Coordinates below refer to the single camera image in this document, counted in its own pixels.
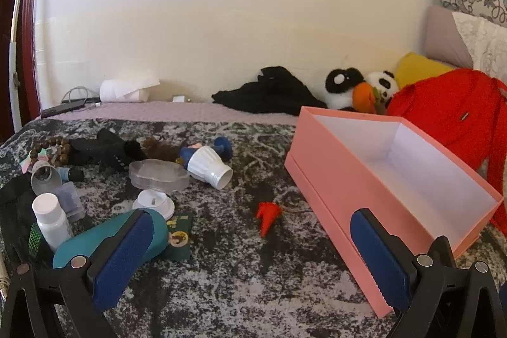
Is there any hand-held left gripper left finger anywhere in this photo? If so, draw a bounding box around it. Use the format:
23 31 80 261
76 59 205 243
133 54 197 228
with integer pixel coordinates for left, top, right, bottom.
0 208 154 338

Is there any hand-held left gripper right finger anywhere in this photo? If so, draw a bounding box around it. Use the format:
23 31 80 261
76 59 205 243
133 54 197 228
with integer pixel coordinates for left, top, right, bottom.
351 208 507 338

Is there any teal glasses case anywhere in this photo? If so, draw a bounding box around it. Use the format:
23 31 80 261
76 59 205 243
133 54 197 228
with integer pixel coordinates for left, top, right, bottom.
53 208 170 269

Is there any pink cardboard box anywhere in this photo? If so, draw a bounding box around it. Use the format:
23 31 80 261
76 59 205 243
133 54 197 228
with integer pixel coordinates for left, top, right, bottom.
284 106 504 319

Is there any grey ribbed cup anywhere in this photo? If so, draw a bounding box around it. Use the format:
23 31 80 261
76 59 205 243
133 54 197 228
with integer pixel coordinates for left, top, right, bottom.
30 161 64 196

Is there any black knit glove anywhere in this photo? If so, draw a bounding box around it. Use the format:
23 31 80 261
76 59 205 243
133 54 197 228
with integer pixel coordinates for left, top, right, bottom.
69 128 147 172

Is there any wooden bead bracelet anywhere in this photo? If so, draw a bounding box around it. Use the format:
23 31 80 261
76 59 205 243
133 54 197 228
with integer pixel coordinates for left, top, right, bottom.
29 137 73 168

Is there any white ribbed cup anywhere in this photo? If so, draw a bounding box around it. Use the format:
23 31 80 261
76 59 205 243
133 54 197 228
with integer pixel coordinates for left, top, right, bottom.
187 146 234 191

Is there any dark green booklet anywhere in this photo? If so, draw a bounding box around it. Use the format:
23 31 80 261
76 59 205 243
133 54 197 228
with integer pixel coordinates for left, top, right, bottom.
164 212 194 263

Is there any small blue plastic case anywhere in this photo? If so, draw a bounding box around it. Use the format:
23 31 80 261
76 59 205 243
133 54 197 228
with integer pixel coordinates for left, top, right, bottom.
53 182 85 222

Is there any white plastic bottle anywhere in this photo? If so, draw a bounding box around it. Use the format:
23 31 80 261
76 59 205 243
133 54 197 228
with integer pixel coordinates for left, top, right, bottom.
32 193 74 252

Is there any blue bottle with black cap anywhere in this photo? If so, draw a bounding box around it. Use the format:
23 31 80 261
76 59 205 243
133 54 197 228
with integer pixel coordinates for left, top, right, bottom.
59 168 85 182

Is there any grey patterned blanket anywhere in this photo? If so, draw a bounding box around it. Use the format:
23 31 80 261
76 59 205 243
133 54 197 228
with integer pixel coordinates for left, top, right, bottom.
0 118 507 338

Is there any small red toy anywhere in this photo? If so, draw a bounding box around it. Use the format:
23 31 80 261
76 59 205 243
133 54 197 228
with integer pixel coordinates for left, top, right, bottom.
255 201 283 238

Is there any doll with brown hair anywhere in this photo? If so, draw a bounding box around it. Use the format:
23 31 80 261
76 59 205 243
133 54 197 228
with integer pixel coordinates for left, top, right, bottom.
142 137 232 168

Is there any pastel rainbow pouch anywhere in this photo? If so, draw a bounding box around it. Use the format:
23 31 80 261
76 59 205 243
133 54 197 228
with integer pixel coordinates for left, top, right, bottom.
20 148 50 174

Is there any purple bed sheet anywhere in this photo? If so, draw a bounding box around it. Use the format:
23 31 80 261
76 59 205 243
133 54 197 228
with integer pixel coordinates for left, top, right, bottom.
48 100 302 127

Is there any orange plush carrot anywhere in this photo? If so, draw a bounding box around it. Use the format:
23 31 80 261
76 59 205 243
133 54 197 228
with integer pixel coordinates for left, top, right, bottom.
352 83 387 114

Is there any white tissue roll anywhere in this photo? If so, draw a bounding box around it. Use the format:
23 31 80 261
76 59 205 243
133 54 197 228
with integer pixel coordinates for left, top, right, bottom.
100 76 160 102

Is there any panda plush toy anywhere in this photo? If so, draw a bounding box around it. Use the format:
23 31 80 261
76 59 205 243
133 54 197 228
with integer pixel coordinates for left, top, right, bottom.
325 67 400 111

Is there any yellow pillow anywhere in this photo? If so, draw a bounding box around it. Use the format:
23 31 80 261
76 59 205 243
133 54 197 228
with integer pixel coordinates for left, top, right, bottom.
395 52 456 89

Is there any black cloth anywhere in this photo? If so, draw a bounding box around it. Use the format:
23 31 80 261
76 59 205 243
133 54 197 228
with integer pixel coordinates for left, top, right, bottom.
212 66 327 116

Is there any grey pillow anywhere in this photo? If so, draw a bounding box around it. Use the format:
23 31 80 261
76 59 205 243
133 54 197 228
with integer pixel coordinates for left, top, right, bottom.
426 5 474 69

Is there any white lace pillow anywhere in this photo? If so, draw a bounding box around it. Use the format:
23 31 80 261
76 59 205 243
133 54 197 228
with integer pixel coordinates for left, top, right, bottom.
452 11 507 85

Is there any metal pole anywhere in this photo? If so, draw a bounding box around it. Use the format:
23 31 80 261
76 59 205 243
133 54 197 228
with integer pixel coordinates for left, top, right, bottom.
8 0 44 133

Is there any black power strip with cables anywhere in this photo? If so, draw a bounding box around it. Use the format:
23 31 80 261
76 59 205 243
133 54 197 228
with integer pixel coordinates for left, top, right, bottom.
41 99 86 119

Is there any dark red door frame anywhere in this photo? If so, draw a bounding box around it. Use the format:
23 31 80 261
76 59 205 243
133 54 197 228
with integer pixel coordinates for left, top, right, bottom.
22 0 42 121

